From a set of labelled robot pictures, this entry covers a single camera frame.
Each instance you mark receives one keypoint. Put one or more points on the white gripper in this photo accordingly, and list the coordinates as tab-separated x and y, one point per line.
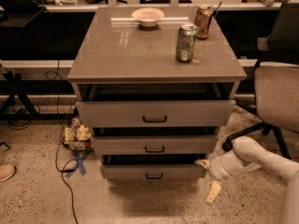
216	169

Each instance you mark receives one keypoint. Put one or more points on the grey bottom drawer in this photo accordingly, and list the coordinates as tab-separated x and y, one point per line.
152	167

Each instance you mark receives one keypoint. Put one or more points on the grey drawer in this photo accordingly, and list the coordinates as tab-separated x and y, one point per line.
142	145
155	114
152	167

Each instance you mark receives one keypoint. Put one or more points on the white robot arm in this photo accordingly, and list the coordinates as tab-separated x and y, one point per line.
248	155

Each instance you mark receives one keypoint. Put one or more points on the grey drawer cabinet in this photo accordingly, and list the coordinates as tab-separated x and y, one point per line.
121	61

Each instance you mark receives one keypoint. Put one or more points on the grey top drawer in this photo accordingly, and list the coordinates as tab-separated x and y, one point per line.
155	114

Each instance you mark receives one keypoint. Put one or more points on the grey middle drawer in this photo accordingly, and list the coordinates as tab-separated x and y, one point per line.
142	145

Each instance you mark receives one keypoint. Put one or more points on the office chair beige seat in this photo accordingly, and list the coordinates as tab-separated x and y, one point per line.
276	80

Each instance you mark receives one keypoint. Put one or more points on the green soda can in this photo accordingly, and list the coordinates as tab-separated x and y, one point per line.
187	33

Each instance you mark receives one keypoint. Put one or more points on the blue tape cross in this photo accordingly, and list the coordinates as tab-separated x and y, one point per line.
80	157

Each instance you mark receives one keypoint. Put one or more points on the colourful crumpled snack bags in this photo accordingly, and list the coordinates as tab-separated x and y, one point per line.
77	137

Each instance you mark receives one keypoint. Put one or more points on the orange soda can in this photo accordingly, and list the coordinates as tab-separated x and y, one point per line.
203	19

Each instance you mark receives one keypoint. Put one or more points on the white bowl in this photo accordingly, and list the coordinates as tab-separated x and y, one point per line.
148	16

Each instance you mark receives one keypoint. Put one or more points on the pink shoe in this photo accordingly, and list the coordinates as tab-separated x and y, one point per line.
6	172

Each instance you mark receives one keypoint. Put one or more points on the black desk chair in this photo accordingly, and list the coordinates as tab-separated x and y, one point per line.
18	13

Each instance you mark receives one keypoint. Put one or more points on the black desk frame leg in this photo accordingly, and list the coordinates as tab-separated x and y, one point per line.
18	105

